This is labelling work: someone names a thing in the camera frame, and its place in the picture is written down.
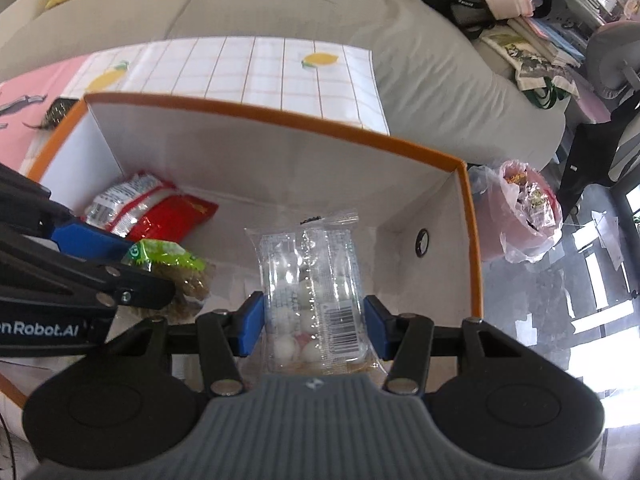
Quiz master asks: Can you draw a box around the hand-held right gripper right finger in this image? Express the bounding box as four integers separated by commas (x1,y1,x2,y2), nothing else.
362,294,526,395

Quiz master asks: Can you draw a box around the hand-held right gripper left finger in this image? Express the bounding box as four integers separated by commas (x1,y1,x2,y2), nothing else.
107,291,266,396

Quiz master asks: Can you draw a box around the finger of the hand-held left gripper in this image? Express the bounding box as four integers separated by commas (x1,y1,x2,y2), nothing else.
0,225,177,311
0,162,136,262

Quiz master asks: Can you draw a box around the green-topped snack packet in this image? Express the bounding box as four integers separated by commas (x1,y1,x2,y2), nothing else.
121,239,211,311

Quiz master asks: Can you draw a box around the clear packet of white balls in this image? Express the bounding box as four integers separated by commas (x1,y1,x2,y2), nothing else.
244,211,391,376

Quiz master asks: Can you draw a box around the red and silver snack bag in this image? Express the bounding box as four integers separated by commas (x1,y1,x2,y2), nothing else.
81,171,220,243

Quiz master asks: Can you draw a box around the orange cardboard box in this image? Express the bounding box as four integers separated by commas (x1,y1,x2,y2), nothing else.
0,91,485,411

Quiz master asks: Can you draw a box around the pink plastic bag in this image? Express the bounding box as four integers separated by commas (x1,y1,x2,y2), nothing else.
480,159,565,263

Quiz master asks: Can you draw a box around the white and green tote bag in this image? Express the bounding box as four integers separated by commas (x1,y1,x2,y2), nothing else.
515,52,581,111

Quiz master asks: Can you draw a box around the beige sofa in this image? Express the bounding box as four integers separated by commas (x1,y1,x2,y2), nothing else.
0,0,568,171

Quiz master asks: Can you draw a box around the stack of books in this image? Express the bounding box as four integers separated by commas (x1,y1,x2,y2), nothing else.
475,10,588,68

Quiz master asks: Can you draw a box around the pink folded cloth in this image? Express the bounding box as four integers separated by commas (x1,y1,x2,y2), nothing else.
482,0,536,18

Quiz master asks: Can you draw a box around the grey office chair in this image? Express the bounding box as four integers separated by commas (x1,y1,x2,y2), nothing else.
585,20,640,106

